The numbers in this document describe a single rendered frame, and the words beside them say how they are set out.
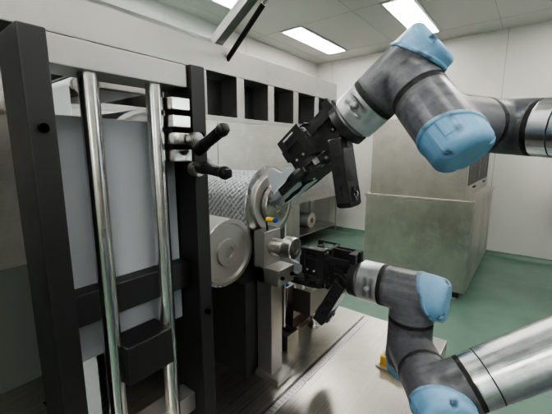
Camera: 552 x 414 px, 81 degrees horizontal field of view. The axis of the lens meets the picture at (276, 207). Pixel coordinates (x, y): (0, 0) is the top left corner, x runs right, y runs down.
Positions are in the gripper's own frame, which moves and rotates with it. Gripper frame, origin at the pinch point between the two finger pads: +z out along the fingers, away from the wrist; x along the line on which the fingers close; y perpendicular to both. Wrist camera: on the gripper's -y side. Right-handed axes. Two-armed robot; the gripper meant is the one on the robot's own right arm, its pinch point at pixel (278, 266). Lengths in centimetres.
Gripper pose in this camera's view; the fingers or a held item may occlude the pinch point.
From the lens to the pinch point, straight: 76.5
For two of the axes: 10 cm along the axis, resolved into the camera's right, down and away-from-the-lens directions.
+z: -7.9, -1.0, 6.1
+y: 0.0, -9.9, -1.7
